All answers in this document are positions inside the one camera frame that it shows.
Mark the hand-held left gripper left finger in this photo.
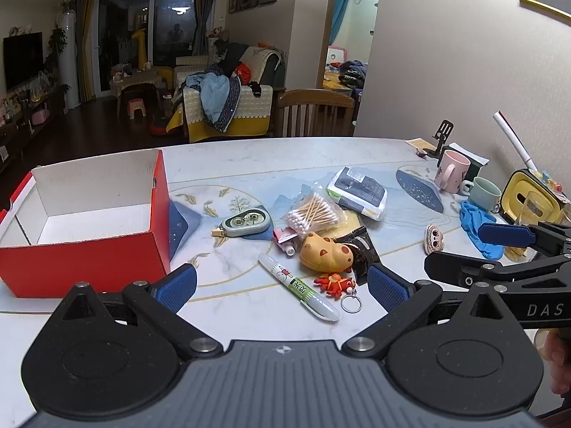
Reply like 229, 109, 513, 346
56, 264, 224, 360

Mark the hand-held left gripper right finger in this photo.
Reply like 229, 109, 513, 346
341, 264, 516, 360

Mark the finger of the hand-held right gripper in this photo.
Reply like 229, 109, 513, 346
424, 250, 571, 294
477, 220, 571, 257

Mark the black sachet packet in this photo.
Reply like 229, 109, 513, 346
332, 226, 381, 286

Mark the red crab keychain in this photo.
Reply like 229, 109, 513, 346
313, 273, 363, 314

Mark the yellow spotted squishy toy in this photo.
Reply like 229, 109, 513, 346
299, 231, 356, 274

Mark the red cardboard box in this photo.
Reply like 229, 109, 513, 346
0, 148, 172, 299

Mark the white green marker pen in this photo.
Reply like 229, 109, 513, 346
259, 253, 341, 322

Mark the green correction tape dispenser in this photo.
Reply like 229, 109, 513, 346
212, 209, 274, 238

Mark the cotton swab bag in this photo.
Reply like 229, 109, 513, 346
281, 182, 352, 241

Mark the person's right hand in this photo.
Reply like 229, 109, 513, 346
542, 327, 571, 396

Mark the blue cloth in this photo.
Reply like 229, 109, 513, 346
459, 200, 507, 260

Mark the small owl figure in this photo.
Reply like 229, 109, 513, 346
424, 224, 447, 255

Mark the clear drinking glass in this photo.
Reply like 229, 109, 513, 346
513, 191, 556, 228

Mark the pale green mug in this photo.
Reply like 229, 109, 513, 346
460, 177, 504, 213

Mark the yellow tissue box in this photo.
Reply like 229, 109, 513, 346
500, 168, 565, 228

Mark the dark green box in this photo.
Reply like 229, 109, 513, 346
446, 142, 490, 183

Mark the pink mug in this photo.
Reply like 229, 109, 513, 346
434, 150, 472, 194

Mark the white rolled paper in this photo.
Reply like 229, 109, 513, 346
492, 111, 539, 174

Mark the wet wipes pack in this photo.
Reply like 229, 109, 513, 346
325, 166, 388, 222

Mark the small pink tube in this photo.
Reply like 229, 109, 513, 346
272, 227, 299, 257

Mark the black phone stand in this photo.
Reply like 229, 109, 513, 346
421, 120, 456, 158

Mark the red floor object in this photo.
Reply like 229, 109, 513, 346
149, 116, 173, 137

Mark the sofa with cream yellow cover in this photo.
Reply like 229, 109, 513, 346
172, 44, 287, 144

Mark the pink stool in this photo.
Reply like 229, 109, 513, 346
127, 97, 151, 121

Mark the pile of blue clothes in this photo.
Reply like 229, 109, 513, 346
185, 71, 244, 133

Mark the wooden chair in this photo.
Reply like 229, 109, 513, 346
275, 88, 357, 139

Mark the coffee table with cloth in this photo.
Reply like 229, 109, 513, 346
109, 68, 162, 119

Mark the pile of dark clothes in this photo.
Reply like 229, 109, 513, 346
323, 57, 369, 99

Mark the dark wooden tv cabinet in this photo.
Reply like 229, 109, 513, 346
0, 84, 69, 175

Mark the yellow giraffe toy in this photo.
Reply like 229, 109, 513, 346
131, 29, 151, 72

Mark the white standing air conditioner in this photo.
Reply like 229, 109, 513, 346
58, 11, 81, 110

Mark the green potted plant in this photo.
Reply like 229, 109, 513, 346
45, 26, 71, 112

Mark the yellow curtain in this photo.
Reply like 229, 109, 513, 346
73, 0, 99, 104

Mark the television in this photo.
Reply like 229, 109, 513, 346
3, 31, 45, 92

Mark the grey curtain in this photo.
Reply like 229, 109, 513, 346
194, 0, 218, 57

